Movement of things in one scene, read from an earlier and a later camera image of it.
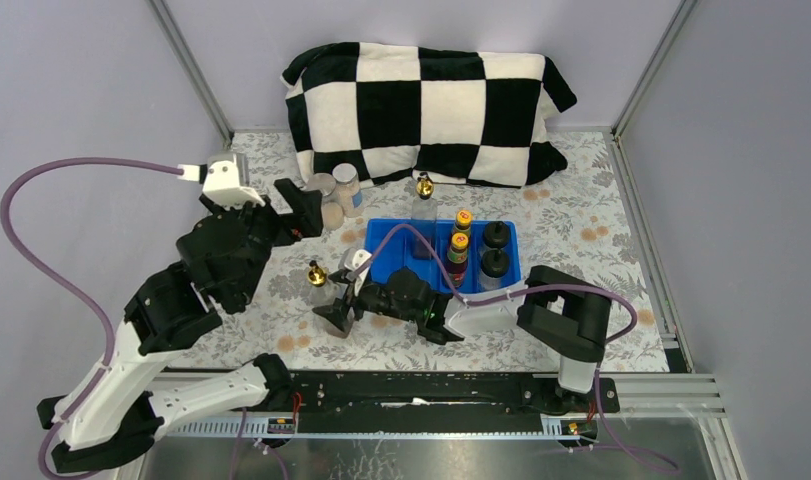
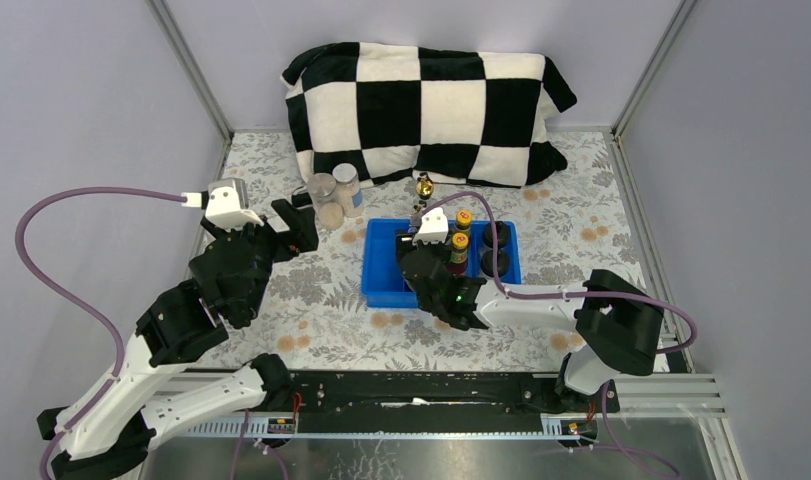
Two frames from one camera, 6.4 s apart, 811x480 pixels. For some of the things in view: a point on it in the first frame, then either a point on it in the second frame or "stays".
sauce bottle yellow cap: (463, 219) stays
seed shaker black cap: (494, 265) stays
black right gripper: (339, 310) to (404, 244)
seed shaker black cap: (496, 234) stays
